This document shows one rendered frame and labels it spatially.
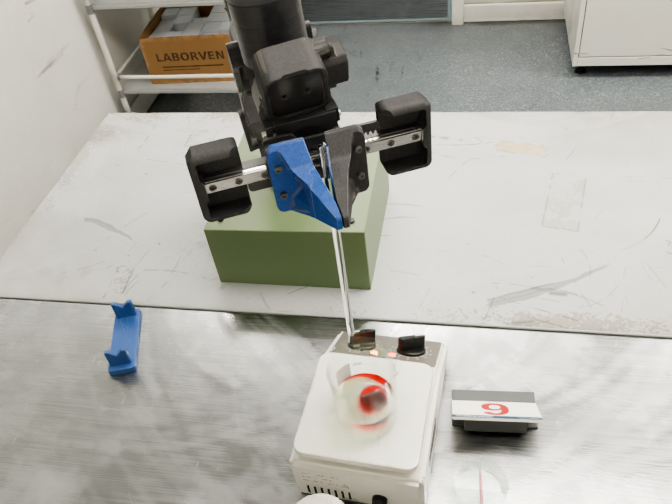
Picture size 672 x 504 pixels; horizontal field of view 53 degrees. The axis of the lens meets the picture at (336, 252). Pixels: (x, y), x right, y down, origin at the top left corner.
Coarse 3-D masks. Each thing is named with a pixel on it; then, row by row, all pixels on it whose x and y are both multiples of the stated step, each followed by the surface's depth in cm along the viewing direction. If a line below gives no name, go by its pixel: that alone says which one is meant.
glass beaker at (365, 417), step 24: (336, 360) 62; (360, 360) 63; (384, 360) 62; (336, 384) 63; (384, 384) 58; (336, 408) 61; (360, 408) 59; (384, 408) 60; (360, 432) 61; (384, 432) 62
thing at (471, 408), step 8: (456, 408) 71; (464, 408) 71; (472, 408) 71; (480, 408) 71; (488, 408) 71; (496, 408) 71; (504, 408) 71; (512, 408) 71; (520, 408) 71; (528, 408) 71; (528, 416) 68; (536, 416) 68
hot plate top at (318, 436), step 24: (312, 384) 68; (408, 384) 67; (312, 408) 66; (408, 408) 65; (312, 432) 64; (336, 432) 64; (408, 432) 63; (312, 456) 62; (336, 456) 62; (360, 456) 62; (384, 456) 61; (408, 456) 61
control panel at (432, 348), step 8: (344, 336) 78; (376, 336) 79; (384, 336) 79; (336, 344) 76; (392, 344) 76; (432, 344) 77; (440, 344) 77; (432, 352) 74; (408, 360) 72; (416, 360) 72; (424, 360) 72; (432, 360) 72
